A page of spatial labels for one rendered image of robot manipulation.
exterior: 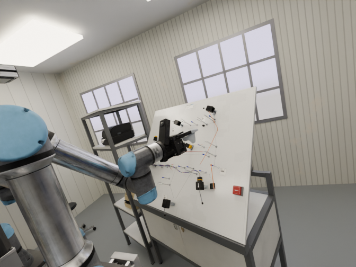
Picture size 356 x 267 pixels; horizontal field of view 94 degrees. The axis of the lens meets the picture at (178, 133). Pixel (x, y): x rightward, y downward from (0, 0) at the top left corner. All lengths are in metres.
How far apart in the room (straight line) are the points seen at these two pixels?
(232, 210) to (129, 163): 0.79
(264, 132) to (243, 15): 1.68
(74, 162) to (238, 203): 0.92
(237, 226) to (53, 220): 0.94
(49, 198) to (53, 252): 0.13
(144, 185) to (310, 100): 2.63
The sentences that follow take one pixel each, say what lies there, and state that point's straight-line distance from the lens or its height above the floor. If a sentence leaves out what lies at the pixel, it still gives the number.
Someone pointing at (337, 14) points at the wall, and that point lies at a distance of 3.05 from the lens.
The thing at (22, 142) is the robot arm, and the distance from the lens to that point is 0.46.
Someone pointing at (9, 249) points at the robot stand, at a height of 1.38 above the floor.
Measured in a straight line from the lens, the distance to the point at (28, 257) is 1.24.
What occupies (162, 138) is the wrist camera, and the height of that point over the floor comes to 1.60.
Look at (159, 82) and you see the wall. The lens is 3.06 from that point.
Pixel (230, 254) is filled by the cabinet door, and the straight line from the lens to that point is 1.36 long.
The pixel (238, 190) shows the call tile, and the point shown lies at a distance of 1.13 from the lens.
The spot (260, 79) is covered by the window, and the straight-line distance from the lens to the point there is 2.75.
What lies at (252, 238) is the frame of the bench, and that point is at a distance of 1.30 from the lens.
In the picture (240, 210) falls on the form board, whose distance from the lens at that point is 1.16.
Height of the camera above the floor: 1.72
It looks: 10 degrees down
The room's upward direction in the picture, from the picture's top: 15 degrees counter-clockwise
